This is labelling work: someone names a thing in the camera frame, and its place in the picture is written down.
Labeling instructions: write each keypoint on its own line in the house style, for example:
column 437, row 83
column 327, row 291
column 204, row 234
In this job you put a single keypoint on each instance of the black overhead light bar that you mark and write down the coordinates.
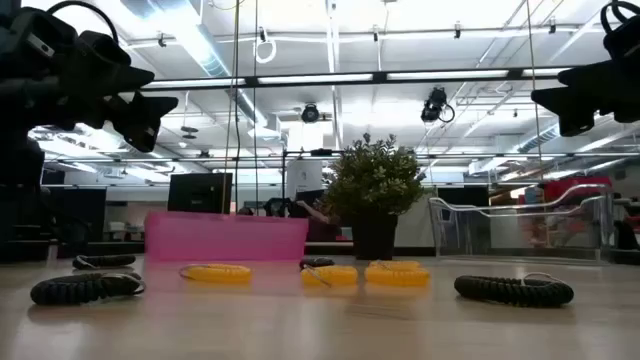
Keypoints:
column 320, row 78

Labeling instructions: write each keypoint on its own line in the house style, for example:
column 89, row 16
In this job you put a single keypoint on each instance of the clear plastic bin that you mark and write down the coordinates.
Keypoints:
column 520, row 235

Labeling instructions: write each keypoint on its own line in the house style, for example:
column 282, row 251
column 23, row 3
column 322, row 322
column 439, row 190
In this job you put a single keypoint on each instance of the silver ventilation duct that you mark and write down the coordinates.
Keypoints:
column 200, row 45

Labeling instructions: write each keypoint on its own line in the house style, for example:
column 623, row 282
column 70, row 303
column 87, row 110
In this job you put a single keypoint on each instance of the black cabinet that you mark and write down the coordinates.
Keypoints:
column 80, row 215

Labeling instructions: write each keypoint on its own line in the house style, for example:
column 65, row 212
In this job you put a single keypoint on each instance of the black computer monitor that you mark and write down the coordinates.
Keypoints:
column 200, row 192

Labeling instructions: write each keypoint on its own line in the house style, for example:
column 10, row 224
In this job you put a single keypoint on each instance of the black hanging camera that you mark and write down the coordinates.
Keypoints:
column 434, row 102

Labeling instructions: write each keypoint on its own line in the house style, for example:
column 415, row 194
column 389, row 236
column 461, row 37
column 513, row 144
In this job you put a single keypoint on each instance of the black ceiling camera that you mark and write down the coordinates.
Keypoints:
column 310, row 113

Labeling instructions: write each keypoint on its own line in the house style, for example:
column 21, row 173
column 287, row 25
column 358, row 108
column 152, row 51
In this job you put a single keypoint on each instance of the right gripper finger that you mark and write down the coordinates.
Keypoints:
column 590, row 76
column 570, row 105

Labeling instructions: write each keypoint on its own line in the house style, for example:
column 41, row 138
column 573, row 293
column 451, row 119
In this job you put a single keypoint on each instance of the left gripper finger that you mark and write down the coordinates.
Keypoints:
column 145, row 120
column 110, row 65

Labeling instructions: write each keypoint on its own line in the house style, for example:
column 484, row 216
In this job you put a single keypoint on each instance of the pink translucent plastic bin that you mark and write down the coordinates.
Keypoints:
column 225, row 235

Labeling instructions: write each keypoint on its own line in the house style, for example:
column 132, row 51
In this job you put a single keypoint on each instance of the red storage case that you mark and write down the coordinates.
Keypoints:
column 575, row 185

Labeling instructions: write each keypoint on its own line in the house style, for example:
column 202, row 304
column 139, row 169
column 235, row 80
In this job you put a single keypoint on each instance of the person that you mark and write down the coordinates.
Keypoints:
column 325, row 227

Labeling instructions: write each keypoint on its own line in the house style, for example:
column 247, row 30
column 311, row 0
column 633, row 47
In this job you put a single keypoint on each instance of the black aluminium table frame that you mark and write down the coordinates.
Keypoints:
column 100, row 250

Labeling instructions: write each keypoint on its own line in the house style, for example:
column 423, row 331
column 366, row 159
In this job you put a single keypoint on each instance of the potted green plant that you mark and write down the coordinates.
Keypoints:
column 372, row 180

